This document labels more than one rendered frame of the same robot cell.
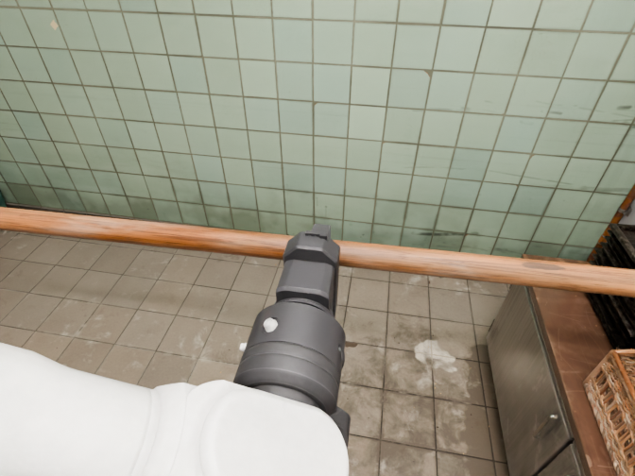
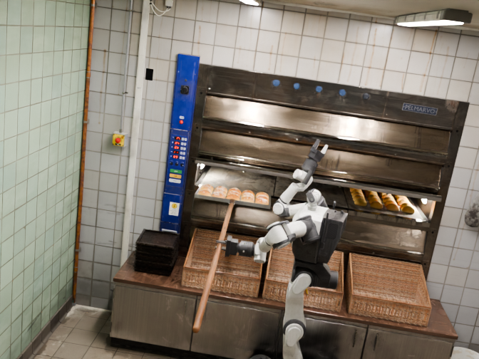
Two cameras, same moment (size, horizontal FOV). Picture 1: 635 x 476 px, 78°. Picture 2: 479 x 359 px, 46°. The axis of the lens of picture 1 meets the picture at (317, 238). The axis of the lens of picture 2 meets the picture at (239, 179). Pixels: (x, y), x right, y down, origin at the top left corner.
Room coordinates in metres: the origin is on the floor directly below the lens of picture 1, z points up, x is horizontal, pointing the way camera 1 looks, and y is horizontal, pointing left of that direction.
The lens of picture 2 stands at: (0.63, 3.02, 2.42)
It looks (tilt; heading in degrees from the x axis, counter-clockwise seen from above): 15 degrees down; 263
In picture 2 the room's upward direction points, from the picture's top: 8 degrees clockwise
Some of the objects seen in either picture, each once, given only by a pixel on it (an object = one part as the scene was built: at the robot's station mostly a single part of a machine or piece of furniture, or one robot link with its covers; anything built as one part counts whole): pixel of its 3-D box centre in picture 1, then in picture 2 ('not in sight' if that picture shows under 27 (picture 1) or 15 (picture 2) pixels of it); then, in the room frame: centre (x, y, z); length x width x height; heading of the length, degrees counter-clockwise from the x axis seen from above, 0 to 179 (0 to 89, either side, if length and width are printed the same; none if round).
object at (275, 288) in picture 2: not in sight; (304, 274); (-0.39, -0.76, 0.72); 0.56 x 0.49 x 0.28; 168
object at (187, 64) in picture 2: not in sight; (194, 167); (0.46, -2.12, 1.07); 1.93 x 0.16 x 2.15; 80
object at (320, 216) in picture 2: not in sight; (317, 232); (-0.26, -0.16, 1.27); 0.34 x 0.30 x 0.36; 67
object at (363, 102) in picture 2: not in sight; (329, 97); (-0.42, -1.05, 1.99); 1.80 x 0.08 x 0.21; 170
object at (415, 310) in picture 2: not in sight; (386, 288); (-0.98, -0.65, 0.72); 0.56 x 0.49 x 0.28; 169
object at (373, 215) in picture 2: not in sight; (310, 205); (-0.42, -1.05, 1.16); 1.80 x 0.06 x 0.04; 170
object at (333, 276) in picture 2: not in sight; (315, 272); (-0.29, -0.17, 1.00); 0.28 x 0.13 x 0.18; 171
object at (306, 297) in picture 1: (300, 316); (237, 247); (0.24, 0.02, 1.19); 0.12 x 0.10 x 0.13; 171
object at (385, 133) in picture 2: not in sight; (325, 124); (-0.41, -1.02, 1.80); 1.79 x 0.11 x 0.19; 170
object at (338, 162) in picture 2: not in sight; (318, 158); (-0.41, -1.02, 1.54); 1.79 x 0.11 x 0.19; 170
